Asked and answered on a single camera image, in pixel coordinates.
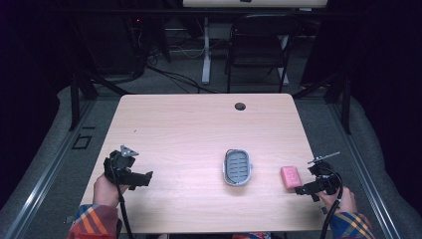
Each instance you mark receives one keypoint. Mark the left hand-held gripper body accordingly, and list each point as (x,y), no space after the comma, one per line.
(119,166)

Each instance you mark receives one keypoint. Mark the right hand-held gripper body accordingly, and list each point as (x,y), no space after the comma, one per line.
(323,177)

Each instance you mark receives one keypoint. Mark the pink soap bar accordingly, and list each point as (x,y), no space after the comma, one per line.
(291,177)

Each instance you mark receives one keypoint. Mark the grey soap dish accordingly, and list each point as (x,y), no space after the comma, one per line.
(237,166)

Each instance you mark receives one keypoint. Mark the person's left hand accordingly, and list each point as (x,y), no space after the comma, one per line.
(106,194)

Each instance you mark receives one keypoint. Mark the person's right hand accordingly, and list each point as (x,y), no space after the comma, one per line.
(345,200)

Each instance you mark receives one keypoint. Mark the person's plaid clothing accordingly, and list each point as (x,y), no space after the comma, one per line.
(252,236)

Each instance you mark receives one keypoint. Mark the black metal stand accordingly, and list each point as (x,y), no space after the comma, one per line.
(347,103)
(75,99)

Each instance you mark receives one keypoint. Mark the dark equipment rack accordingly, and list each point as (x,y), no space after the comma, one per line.
(126,36)

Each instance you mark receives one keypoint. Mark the white desk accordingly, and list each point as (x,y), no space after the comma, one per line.
(206,49)

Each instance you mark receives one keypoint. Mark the black folding chair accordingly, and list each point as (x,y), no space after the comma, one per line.
(262,49)

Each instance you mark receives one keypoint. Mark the aluminium floor rail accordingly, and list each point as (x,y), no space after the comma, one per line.
(361,172)
(43,176)

